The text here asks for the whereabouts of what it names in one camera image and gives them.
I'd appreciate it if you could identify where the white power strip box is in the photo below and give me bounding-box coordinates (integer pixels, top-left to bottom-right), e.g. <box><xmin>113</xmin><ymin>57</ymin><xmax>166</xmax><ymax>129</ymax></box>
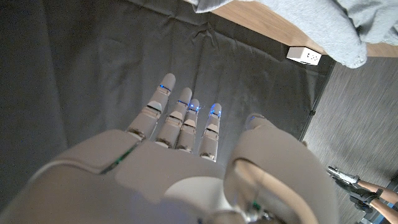
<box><xmin>285</xmin><ymin>46</ymin><xmax>323</xmax><ymax>66</ymax></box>

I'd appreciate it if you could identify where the person black gloved hand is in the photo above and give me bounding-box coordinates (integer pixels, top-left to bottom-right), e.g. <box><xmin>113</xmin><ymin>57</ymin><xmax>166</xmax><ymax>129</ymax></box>
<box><xmin>348</xmin><ymin>188</ymin><xmax>385</xmax><ymax>215</ymax></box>
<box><xmin>326</xmin><ymin>166</ymin><xmax>361</xmax><ymax>187</ymax></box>

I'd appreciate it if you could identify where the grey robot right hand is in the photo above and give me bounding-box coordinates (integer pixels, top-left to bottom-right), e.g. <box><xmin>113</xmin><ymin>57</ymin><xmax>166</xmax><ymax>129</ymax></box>
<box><xmin>0</xmin><ymin>73</ymin><xmax>340</xmax><ymax>224</ymax></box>

